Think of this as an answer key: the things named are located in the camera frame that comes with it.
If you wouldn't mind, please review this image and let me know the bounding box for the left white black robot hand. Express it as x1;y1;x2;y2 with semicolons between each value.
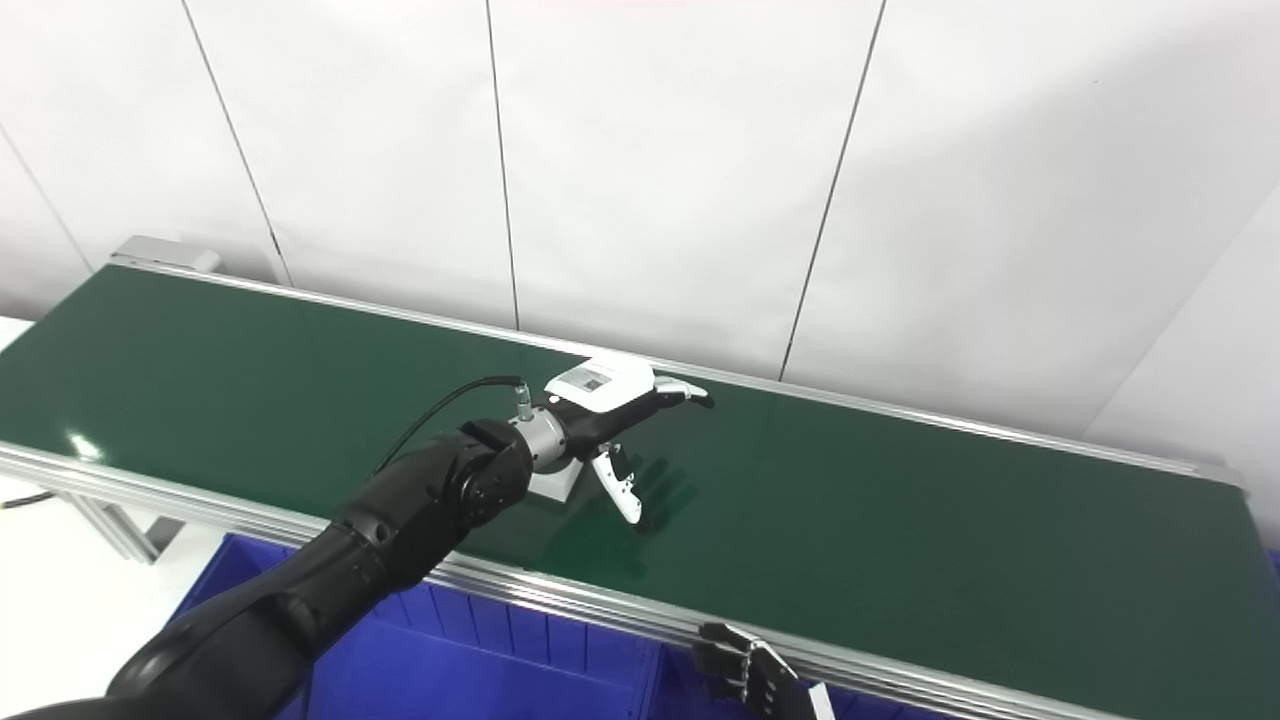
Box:
545;355;716;526

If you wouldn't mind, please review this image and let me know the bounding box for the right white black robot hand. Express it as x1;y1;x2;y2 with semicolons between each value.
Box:
693;622;836;720

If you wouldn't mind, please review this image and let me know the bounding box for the white square part round hole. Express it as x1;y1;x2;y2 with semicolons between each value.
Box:
528;465;581;504

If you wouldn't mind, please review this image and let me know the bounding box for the grey conveyor motor housing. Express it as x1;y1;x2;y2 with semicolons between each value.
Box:
110;236;223;273

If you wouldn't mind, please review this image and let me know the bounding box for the aluminium conveyor leg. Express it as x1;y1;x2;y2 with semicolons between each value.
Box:
60;490;186;564

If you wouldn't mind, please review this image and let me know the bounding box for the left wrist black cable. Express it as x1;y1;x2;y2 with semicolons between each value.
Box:
372;375;536;476

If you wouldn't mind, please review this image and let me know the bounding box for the green conveyor belt aluminium frame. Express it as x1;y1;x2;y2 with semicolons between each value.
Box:
0;262;1280;720

